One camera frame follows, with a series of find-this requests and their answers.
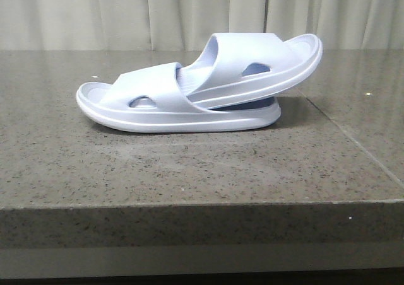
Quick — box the light blue slipper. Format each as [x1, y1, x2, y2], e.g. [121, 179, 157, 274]
[177, 33, 323, 108]
[76, 62, 281, 133]

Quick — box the beige curtain backdrop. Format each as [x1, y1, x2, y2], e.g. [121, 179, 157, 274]
[1, 0, 403, 50]

